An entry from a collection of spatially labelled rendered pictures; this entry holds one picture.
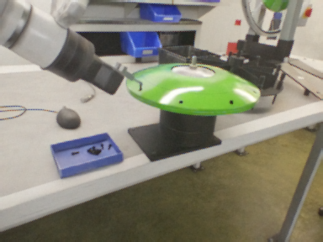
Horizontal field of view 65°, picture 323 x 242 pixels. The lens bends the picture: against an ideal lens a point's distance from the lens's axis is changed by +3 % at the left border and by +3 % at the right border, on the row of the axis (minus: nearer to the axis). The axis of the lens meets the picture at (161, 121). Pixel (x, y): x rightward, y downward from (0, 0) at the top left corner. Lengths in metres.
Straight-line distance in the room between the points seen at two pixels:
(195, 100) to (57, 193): 0.31
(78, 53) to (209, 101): 0.25
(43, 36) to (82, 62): 0.06
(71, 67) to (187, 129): 0.30
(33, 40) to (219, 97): 0.33
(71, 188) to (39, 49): 0.25
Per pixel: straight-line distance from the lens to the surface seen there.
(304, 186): 1.47
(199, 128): 0.59
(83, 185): 0.52
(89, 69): 0.43
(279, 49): 1.28
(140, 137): 0.63
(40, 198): 0.51
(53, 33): 0.40
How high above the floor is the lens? 1.24
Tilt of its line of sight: 27 degrees down
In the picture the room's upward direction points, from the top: 4 degrees clockwise
